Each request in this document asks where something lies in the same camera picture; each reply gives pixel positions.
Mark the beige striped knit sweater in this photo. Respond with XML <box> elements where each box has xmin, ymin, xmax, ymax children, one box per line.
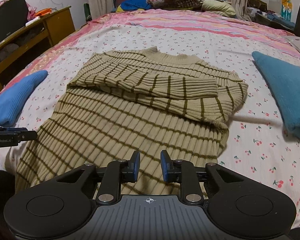
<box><xmin>15</xmin><ymin>47</ymin><xmax>248</xmax><ymax>194</ymax></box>

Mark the bright blue folded knit garment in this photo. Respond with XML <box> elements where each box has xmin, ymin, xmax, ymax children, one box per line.
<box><xmin>0</xmin><ymin>70</ymin><xmax>48</xmax><ymax>127</ymax></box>

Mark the wooden TV cabinet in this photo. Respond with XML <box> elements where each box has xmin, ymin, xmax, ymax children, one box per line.
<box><xmin>0</xmin><ymin>7</ymin><xmax>75</xmax><ymax>91</ymax></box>

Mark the pink floral bed sheet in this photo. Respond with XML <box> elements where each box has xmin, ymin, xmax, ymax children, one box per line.
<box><xmin>0</xmin><ymin>8</ymin><xmax>300</xmax><ymax>230</ymax></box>

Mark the black television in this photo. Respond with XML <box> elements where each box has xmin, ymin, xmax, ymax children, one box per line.
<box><xmin>0</xmin><ymin>0</ymin><xmax>29</xmax><ymax>42</ymax></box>

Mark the orange item on cabinet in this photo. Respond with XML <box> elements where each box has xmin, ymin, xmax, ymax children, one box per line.
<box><xmin>34</xmin><ymin>8</ymin><xmax>52</xmax><ymax>17</ymax></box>

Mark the teal folded fleece garment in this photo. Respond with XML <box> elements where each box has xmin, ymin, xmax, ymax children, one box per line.
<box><xmin>252</xmin><ymin>51</ymin><xmax>300</xmax><ymax>139</ymax></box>

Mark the pale green pillow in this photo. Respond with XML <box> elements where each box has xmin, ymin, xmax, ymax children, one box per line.
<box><xmin>200</xmin><ymin>0</ymin><xmax>236</xmax><ymax>18</ymax></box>

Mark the blue cloth pile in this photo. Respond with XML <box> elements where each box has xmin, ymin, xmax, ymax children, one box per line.
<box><xmin>116</xmin><ymin>0</ymin><xmax>152</xmax><ymax>12</ymax></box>

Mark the cluttered nightstand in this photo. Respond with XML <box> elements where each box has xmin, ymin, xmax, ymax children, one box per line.
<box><xmin>247</xmin><ymin>0</ymin><xmax>295</xmax><ymax>32</ymax></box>

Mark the yellow teal carton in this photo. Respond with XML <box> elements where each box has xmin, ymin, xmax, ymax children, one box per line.
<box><xmin>281</xmin><ymin>0</ymin><xmax>293</xmax><ymax>21</ymax></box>

